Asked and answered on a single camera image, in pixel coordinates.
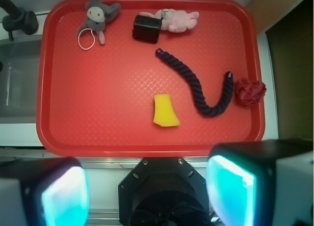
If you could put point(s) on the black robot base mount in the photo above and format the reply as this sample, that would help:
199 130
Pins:
164 192

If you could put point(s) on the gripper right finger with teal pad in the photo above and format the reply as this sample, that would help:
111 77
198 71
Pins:
262 183

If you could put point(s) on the crumpled red cloth ball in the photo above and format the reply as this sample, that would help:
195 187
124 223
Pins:
249 92

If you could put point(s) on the brown cardboard panel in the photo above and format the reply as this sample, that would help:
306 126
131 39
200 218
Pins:
266 13

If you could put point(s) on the steel sink basin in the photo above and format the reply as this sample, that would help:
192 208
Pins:
19 73

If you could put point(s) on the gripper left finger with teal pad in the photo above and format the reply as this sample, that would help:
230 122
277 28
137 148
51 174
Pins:
44 192

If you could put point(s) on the pink plush bunny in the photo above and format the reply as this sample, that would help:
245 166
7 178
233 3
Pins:
176 21

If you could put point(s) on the grey plush mouse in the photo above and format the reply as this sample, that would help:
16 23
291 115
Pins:
97 16

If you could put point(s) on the red plastic tray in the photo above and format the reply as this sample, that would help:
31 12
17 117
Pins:
100 102

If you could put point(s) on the black box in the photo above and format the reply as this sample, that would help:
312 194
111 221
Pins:
146 29

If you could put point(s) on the yellow sponge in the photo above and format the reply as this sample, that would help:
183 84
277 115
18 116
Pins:
164 114

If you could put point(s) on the grey faucet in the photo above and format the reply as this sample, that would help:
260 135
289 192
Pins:
18 18

